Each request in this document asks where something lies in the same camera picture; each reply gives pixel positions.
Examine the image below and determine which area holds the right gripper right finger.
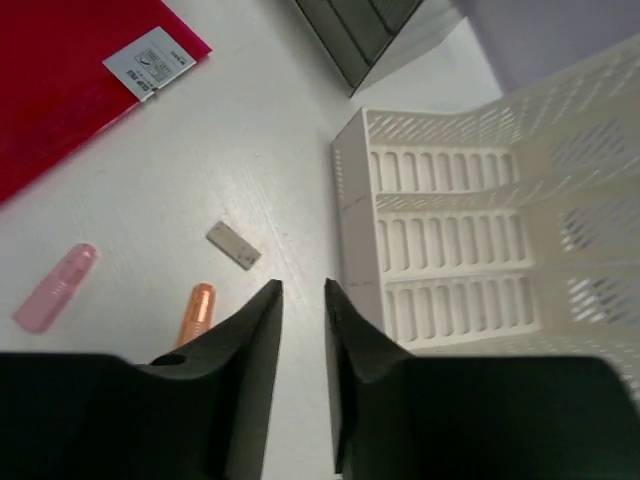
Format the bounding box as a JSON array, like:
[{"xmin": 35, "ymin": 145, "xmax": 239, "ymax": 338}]
[{"xmin": 325, "ymin": 280, "xmax": 639, "ymax": 479}]

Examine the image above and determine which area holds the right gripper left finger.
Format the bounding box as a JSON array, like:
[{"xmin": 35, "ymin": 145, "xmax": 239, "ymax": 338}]
[{"xmin": 1, "ymin": 280, "xmax": 283, "ymax": 479}]

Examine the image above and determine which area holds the pink stapler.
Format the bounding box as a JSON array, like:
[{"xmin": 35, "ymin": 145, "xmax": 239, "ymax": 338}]
[{"xmin": 12, "ymin": 243, "xmax": 98, "ymax": 334}]

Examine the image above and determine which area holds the clear plastic drawer cabinet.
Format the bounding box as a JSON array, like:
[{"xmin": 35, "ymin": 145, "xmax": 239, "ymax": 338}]
[{"xmin": 296, "ymin": 0, "xmax": 464, "ymax": 95}]

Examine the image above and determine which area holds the grey eraser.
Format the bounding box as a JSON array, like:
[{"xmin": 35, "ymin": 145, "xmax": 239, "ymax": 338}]
[{"xmin": 206, "ymin": 221, "xmax": 261, "ymax": 271}]

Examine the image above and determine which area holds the white file organizer rack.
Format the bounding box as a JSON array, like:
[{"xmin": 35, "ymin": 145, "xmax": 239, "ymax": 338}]
[{"xmin": 332, "ymin": 37, "xmax": 639, "ymax": 395}]

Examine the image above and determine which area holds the red plastic folder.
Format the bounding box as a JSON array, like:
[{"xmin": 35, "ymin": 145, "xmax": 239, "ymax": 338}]
[{"xmin": 1, "ymin": 1, "xmax": 211, "ymax": 201}]

